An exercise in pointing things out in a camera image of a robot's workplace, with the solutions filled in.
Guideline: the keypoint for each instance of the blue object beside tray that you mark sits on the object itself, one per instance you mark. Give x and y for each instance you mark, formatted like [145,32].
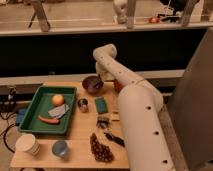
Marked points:
[19,116]

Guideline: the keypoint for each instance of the black rectangular eraser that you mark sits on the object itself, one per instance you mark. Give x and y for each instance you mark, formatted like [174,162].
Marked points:
[98,85]

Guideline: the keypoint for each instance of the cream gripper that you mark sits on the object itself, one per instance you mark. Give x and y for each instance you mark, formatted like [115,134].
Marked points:
[103,73]

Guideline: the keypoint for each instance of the small metal binder clip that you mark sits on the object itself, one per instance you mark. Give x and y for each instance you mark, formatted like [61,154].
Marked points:
[102,122]

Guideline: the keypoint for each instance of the orange fruit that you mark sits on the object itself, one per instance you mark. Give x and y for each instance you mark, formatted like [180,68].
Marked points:
[57,100]

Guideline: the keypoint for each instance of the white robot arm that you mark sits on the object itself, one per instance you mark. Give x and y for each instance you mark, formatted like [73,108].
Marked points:
[139,103]

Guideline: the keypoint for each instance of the grey folded cloth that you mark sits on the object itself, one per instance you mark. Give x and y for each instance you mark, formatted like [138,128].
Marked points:
[59,111]

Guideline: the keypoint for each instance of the green sponge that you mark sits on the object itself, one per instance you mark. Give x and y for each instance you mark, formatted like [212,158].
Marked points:
[101,105]

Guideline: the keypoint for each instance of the blue glass cup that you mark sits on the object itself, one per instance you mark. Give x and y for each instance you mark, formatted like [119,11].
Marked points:
[60,149]

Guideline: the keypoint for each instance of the green plastic tray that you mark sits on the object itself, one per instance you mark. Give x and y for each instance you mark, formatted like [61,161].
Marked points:
[40,106]

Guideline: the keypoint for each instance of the orange bowl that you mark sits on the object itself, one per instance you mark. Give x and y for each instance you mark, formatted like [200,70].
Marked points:
[117,86]

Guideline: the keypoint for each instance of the bunch of dark grapes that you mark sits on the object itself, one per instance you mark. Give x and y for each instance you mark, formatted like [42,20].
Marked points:
[101,152]

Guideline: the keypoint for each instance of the small metal cup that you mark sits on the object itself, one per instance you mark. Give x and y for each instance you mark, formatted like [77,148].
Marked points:
[83,105]

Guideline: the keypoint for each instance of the orange carrot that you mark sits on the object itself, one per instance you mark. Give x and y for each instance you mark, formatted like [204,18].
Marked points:
[49,120]

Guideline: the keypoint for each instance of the white paper cup stack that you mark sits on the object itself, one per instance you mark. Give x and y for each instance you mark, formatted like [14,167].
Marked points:
[27,143]

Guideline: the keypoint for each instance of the purple bowl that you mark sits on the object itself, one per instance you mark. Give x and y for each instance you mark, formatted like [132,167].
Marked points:
[89,82]

